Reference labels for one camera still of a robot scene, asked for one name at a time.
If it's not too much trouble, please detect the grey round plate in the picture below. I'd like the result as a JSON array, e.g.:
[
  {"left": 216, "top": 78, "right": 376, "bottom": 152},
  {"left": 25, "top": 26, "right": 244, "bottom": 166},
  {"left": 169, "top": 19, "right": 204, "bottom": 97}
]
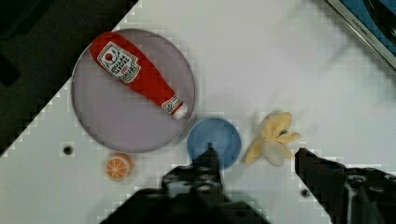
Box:
[{"left": 71, "top": 29, "right": 196, "bottom": 153}]

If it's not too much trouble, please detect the yellow plush peeled banana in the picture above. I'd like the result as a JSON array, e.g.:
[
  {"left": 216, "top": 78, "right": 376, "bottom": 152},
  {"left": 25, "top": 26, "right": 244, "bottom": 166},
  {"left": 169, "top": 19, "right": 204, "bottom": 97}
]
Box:
[{"left": 243, "top": 112, "right": 301, "bottom": 167}]

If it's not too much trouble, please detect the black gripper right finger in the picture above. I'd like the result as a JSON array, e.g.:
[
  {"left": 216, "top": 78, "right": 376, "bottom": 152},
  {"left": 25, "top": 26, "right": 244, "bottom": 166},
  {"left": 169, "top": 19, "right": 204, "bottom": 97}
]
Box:
[{"left": 295, "top": 148, "right": 396, "bottom": 224}]

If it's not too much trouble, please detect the blue bowl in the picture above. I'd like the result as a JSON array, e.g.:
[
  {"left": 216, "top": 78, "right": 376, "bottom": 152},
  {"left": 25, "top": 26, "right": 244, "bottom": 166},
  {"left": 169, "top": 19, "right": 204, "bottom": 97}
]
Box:
[{"left": 187, "top": 118, "right": 242, "bottom": 169}]

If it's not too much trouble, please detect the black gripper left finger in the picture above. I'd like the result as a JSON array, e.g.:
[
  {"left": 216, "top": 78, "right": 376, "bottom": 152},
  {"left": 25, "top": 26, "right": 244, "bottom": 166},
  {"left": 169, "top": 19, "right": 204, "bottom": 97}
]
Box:
[{"left": 162, "top": 143, "right": 223, "bottom": 197}]

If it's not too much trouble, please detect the red plush ketchup bottle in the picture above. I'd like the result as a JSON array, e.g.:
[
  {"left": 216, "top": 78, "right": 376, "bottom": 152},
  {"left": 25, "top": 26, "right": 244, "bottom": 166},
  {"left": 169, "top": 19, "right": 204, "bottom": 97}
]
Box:
[{"left": 90, "top": 32, "right": 189, "bottom": 119}]

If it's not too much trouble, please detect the silver toaster oven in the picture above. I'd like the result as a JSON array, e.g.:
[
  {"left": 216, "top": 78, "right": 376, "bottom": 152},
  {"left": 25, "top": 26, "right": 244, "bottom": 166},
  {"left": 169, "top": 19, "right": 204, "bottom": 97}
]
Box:
[{"left": 324, "top": 0, "right": 396, "bottom": 69}]

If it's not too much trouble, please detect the orange slice toy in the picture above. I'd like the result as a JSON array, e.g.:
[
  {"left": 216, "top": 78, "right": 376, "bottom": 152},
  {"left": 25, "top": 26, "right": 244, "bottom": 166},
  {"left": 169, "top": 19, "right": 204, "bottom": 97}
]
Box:
[{"left": 106, "top": 153, "right": 134, "bottom": 181}]

